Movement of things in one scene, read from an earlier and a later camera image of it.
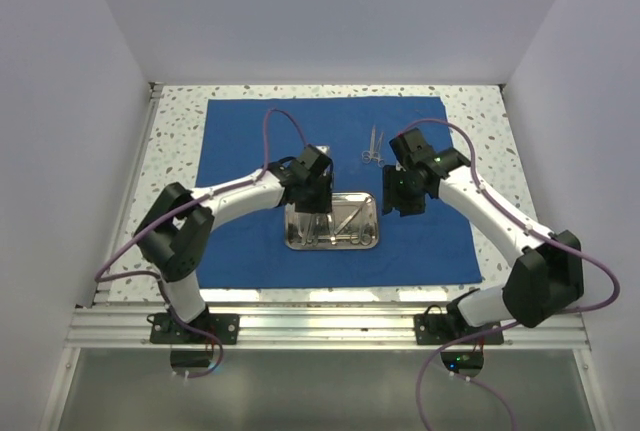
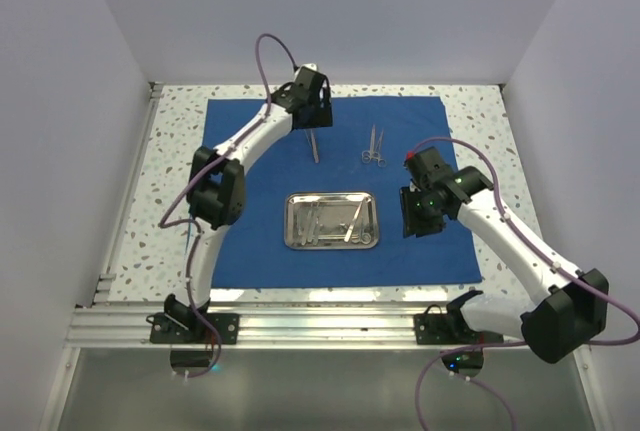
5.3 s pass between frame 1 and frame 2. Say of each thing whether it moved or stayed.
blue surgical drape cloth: stayed
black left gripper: moved
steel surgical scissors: stayed
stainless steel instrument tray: stayed
